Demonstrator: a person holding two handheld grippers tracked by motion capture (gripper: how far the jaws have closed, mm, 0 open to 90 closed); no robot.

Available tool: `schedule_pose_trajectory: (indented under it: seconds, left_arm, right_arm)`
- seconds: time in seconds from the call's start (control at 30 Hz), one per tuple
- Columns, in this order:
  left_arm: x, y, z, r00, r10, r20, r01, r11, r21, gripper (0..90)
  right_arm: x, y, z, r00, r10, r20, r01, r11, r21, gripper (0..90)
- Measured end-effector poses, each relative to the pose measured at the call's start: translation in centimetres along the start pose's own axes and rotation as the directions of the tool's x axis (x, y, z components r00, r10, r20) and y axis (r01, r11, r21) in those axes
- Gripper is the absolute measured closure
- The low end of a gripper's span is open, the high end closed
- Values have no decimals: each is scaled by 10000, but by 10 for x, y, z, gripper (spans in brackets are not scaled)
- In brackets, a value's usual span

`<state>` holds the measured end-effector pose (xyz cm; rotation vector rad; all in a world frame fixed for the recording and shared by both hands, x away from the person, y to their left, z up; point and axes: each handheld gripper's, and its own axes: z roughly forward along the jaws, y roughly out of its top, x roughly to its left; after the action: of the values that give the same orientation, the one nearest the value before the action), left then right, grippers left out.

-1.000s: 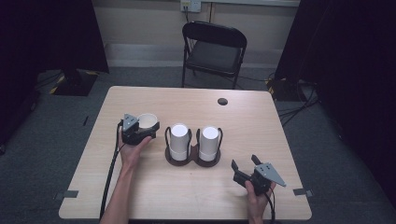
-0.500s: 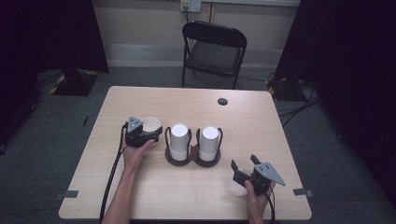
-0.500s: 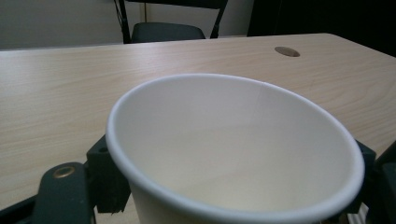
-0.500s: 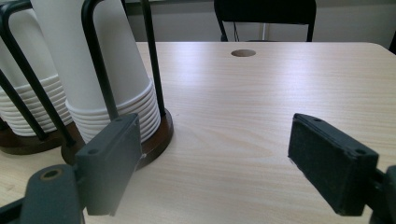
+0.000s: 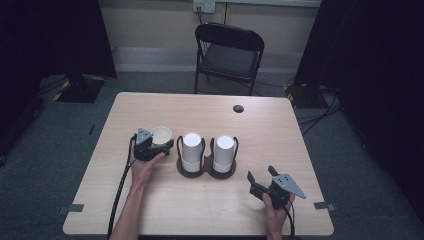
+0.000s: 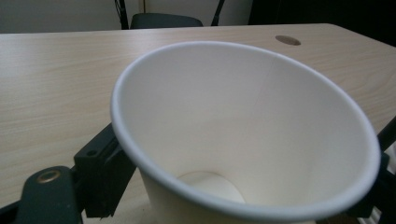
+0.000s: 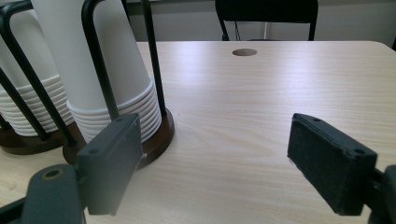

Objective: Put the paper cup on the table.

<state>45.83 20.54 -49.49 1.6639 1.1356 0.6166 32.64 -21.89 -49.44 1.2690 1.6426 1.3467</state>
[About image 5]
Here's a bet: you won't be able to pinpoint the black folding chair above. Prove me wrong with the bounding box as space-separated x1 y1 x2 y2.
194 22 266 97

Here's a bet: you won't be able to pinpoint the white wall socket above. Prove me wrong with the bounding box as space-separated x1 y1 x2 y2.
192 0 217 15

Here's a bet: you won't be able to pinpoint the grey tape strip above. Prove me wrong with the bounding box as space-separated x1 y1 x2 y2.
313 201 336 212
57 203 85 215

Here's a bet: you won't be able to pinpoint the black floor cables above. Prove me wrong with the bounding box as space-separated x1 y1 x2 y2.
295 85 344 136

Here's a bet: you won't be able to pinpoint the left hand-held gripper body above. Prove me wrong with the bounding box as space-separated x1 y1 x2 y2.
132 127 168 163

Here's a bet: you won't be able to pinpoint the single white paper cup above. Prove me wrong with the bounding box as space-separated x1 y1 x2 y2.
150 125 174 148

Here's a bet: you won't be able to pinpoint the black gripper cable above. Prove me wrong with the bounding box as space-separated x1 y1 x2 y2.
106 133 138 240
282 199 297 240

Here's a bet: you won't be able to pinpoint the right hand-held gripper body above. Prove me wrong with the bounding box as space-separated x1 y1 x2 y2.
265 172 307 211

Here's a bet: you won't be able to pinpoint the dark double cup holder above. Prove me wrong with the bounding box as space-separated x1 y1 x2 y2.
175 134 240 180

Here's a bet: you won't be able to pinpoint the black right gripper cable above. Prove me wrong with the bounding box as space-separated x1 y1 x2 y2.
282 199 297 240

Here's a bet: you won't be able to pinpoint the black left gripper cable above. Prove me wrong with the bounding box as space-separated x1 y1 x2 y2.
106 133 138 240

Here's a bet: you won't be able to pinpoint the dark curtain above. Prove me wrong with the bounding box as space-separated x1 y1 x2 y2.
0 0 118 158
293 0 424 214

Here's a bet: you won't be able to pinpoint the black stand base plate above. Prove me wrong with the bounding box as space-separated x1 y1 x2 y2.
52 74 106 104
285 82 329 110

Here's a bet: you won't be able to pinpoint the person's left hand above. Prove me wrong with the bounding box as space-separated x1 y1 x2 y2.
129 146 167 192

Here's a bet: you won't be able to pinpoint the person's right hand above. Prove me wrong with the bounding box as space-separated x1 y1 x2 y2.
261 192 296 235

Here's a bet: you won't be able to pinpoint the stack of white paper cups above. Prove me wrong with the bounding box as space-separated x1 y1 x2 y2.
212 133 236 174
181 132 204 174

